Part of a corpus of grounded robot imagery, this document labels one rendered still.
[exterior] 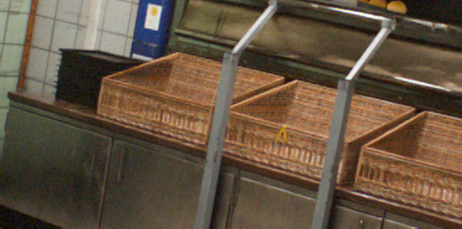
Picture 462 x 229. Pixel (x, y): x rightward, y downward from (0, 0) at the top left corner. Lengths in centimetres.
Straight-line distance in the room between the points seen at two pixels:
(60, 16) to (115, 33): 36
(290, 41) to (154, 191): 84
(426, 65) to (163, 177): 107
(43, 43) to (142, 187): 133
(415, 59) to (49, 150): 152
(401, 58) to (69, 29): 172
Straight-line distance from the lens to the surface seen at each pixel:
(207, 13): 496
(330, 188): 392
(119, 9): 526
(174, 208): 436
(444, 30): 438
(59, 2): 551
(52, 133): 476
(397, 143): 419
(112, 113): 460
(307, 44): 466
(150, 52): 509
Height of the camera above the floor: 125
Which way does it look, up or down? 4 degrees down
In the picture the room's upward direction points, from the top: 10 degrees clockwise
